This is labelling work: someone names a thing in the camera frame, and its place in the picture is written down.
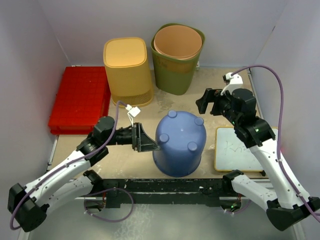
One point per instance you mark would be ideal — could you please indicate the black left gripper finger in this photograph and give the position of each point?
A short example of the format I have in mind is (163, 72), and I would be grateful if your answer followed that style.
(142, 137)
(147, 147)

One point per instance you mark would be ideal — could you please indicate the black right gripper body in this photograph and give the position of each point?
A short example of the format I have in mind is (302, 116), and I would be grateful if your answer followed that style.
(222, 104)

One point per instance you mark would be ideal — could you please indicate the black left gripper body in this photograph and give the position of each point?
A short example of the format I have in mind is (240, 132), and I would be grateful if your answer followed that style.
(127, 136)

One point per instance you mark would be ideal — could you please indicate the blue plastic bucket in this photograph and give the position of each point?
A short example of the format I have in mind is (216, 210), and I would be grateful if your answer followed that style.
(181, 137)

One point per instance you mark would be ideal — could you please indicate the red plastic tray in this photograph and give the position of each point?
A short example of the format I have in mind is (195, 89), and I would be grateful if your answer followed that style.
(82, 98)

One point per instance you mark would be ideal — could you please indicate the yellow ribbed waste basket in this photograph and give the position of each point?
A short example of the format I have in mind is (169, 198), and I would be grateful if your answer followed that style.
(128, 71)

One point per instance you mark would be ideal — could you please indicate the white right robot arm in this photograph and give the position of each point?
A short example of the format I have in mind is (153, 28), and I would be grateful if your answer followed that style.
(288, 202)

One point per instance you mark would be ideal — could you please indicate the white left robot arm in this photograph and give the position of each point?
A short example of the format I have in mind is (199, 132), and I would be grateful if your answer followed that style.
(30, 205)

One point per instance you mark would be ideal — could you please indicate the pink inner bin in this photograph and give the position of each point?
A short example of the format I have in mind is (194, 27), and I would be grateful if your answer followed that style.
(178, 42)

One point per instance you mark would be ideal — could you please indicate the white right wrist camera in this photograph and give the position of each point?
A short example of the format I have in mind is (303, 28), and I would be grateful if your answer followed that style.
(232, 82)

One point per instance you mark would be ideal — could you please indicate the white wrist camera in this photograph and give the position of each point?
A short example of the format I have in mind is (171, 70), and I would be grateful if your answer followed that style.
(132, 112)
(232, 82)

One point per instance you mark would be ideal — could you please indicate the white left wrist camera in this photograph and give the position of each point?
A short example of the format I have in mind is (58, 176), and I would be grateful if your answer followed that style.
(132, 112)

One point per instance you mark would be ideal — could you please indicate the small whiteboard with orange frame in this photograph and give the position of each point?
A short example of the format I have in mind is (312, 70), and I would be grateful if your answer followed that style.
(231, 153)

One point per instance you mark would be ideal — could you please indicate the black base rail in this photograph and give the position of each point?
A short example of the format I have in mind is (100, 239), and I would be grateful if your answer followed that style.
(209, 192)

